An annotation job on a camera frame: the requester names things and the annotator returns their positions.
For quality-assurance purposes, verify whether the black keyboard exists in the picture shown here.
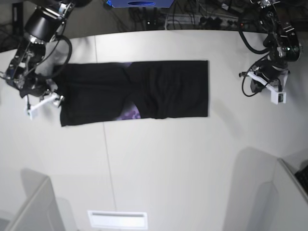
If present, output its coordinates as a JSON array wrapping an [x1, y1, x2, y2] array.
[[295, 166, 308, 194]]

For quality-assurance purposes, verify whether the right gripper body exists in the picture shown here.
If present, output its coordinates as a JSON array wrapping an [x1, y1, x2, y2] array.
[[19, 77, 65, 107]]

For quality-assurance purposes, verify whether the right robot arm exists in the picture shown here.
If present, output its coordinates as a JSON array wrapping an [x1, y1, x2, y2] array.
[[1, 0, 78, 106]]

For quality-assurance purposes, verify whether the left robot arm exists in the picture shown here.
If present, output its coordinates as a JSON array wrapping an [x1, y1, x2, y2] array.
[[238, 0, 300, 97]]

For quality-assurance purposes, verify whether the white label plate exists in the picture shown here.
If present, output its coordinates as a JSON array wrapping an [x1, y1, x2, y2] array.
[[88, 210, 148, 230]]

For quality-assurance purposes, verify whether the blue box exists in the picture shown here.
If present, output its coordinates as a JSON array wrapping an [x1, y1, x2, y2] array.
[[107, 0, 174, 8]]

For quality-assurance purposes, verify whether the white divider panel left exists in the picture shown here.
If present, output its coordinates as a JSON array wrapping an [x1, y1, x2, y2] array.
[[5, 177, 65, 231]]

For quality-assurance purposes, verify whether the black T-shirt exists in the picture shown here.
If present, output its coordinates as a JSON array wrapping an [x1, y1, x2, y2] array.
[[54, 60, 209, 126]]

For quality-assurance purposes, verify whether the white divider panel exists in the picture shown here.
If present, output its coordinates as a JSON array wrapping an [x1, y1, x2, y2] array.
[[5, 177, 65, 231], [273, 159, 308, 231]]

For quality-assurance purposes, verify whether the white divider panel right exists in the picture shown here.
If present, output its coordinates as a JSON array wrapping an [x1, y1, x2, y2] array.
[[273, 159, 308, 231]]

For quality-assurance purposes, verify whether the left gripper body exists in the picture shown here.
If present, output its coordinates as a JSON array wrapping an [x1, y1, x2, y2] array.
[[239, 61, 289, 93]]

